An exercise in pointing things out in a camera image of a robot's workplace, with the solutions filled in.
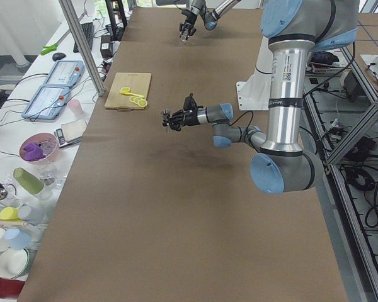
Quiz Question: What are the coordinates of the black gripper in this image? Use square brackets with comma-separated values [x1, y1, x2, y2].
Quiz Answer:
[179, 9, 197, 40]
[163, 109, 198, 131]

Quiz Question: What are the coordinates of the small clear glass measuring cup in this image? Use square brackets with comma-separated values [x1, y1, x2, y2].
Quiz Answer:
[180, 31, 188, 43]

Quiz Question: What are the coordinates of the steel double jigger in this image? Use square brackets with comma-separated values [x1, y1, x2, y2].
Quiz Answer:
[161, 108, 171, 133]

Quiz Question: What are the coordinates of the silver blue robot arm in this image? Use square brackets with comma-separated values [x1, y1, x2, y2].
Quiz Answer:
[179, 0, 240, 42]
[163, 1, 359, 194]

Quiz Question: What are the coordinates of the pink plastic cup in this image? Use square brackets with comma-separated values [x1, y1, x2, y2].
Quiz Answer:
[67, 99, 83, 117]

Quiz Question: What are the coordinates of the yellow cup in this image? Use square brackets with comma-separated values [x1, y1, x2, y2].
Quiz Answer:
[0, 207, 21, 221]

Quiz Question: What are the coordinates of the light blue cup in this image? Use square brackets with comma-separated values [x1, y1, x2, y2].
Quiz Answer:
[4, 228, 32, 250]

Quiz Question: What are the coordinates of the lemon slice end of row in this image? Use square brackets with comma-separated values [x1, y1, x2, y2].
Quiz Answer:
[137, 99, 148, 108]

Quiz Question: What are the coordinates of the lemon slice middle of row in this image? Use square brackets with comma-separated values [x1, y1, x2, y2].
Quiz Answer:
[133, 97, 142, 104]

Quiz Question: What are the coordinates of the bamboo cutting board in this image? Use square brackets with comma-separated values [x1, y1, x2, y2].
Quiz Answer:
[105, 72, 152, 111]

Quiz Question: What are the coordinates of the yellow plastic knife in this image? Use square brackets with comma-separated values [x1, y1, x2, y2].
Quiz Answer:
[123, 91, 145, 98]

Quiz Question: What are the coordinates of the black keyboard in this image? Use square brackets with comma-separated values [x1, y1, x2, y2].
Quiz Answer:
[72, 21, 95, 53]

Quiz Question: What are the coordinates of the teach pendant far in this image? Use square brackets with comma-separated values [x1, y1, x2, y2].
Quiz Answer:
[44, 60, 84, 88]

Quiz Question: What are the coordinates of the teach pendant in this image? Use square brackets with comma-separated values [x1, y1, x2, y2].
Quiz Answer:
[21, 85, 71, 120]
[44, 60, 84, 88]

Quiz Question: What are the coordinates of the teach pendant near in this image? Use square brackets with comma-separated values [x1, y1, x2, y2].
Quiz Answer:
[21, 85, 71, 120]

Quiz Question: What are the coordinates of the pink bowl with purple cloth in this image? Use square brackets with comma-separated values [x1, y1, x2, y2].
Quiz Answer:
[19, 132, 60, 164]

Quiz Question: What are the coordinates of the green tumbler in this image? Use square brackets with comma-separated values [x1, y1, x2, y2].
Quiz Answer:
[13, 167, 44, 195]

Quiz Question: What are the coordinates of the white bowl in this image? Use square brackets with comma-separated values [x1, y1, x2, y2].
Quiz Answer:
[0, 249, 30, 279]

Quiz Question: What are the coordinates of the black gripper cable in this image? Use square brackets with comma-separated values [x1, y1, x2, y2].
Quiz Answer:
[229, 110, 255, 133]

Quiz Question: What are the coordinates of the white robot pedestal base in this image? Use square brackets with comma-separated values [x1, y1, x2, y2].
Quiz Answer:
[236, 36, 273, 111]

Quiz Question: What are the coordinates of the aluminium frame post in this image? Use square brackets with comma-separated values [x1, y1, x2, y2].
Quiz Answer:
[59, 0, 105, 96]

